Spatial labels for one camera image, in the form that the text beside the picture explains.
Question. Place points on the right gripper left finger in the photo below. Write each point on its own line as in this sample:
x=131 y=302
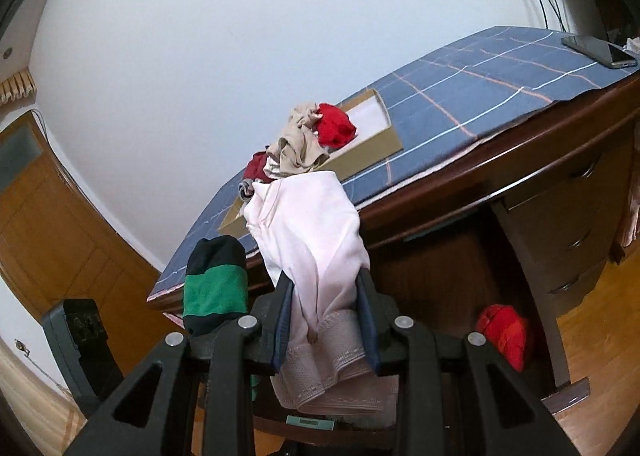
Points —
x=152 y=411

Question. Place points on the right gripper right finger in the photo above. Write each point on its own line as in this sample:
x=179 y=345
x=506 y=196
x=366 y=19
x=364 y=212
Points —
x=456 y=396

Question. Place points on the green black underwear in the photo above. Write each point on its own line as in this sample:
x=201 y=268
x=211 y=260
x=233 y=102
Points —
x=215 y=288

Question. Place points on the wooden drawer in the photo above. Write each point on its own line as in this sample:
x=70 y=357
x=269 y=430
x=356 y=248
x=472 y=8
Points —
x=448 y=318

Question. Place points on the maroon grey-banded underwear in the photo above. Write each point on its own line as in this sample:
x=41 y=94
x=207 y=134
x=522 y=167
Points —
x=254 y=171

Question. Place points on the pale pink underwear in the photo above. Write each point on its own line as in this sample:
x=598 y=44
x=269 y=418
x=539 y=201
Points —
x=306 y=228

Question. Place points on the beige underwear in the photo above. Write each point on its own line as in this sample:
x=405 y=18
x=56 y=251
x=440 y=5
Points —
x=297 y=149

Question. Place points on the bright red garment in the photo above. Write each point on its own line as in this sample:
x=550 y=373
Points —
x=334 y=128

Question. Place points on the wooden door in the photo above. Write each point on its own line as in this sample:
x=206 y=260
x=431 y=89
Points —
x=54 y=244

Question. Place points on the small red rolled garment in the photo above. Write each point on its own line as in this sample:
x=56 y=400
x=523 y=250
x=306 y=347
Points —
x=507 y=331

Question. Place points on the dark wooden dresser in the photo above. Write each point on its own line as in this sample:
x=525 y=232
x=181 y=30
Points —
x=527 y=219

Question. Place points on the shallow cardboard tray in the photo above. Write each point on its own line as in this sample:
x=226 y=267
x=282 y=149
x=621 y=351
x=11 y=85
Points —
x=376 y=139

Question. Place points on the black smartphone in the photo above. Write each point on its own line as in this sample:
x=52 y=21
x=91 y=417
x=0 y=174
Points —
x=600 y=51

